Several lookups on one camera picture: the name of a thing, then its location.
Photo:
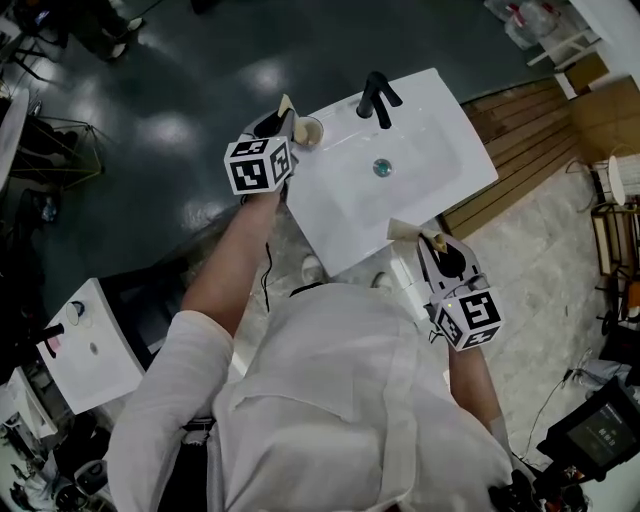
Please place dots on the green basin drain plug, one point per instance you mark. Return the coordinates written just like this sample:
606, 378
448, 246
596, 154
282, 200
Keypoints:
383, 167

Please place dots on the black faucet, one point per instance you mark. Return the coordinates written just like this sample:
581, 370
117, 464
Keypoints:
52, 332
370, 95

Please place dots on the person's right forearm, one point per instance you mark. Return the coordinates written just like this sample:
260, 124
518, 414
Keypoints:
470, 390

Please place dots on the person's left forearm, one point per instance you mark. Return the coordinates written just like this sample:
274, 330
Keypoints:
230, 270

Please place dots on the black monitor stand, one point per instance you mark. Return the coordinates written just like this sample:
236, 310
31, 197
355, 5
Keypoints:
520, 492

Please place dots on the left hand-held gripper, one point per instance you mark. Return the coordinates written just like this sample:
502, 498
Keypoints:
255, 167

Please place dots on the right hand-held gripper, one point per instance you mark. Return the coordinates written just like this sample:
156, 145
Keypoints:
470, 320

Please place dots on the black monitor screen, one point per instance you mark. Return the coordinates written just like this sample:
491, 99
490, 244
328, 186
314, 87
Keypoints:
595, 430

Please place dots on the person's left white shoe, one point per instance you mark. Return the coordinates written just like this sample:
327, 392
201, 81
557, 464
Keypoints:
313, 269

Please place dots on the person's white shirt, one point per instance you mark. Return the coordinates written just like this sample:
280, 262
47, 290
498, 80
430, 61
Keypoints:
325, 400

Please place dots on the cardboard box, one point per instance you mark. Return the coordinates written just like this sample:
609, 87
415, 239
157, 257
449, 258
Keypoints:
587, 75

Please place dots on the white slatted rack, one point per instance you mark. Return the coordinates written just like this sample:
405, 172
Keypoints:
570, 47

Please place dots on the wooden slat decking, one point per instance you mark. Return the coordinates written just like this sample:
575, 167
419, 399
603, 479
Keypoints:
525, 145

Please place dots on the white ceramic washbasin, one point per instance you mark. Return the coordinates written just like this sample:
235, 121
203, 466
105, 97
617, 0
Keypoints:
400, 200
95, 380

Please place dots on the blue striped cup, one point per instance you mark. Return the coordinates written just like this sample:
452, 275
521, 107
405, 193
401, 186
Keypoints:
310, 132

